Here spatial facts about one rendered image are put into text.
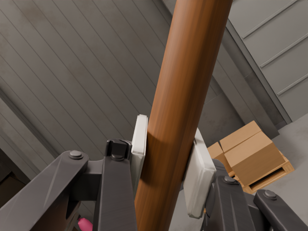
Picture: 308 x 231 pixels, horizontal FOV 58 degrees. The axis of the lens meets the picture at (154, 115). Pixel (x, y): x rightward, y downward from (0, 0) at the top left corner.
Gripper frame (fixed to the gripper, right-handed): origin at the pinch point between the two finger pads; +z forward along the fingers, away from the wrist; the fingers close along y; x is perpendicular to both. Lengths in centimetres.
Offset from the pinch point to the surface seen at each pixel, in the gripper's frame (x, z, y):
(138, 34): 8, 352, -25
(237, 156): -97, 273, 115
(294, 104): -35, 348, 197
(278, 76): -4, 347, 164
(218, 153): -110, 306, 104
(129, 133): -126, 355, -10
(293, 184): -102, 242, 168
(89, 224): -263, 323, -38
